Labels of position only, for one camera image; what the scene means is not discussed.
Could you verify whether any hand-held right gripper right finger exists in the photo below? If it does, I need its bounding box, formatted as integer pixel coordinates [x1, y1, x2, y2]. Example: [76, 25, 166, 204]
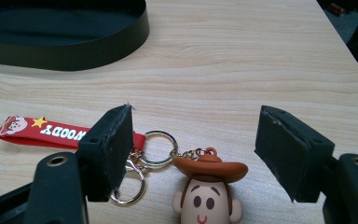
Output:
[254, 105, 336, 203]

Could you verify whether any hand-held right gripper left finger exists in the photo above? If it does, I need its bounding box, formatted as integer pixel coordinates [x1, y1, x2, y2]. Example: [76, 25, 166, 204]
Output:
[77, 104, 135, 203]

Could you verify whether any cowboy figure keychain red strap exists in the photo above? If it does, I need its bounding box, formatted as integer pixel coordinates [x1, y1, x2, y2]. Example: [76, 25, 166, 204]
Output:
[0, 115, 250, 224]

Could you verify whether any black oval tray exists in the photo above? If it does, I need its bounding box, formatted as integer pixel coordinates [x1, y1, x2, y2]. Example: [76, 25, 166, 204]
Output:
[0, 0, 150, 72]

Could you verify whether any small red object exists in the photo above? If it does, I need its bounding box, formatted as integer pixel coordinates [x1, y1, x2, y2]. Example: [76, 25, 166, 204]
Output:
[327, 2, 347, 17]

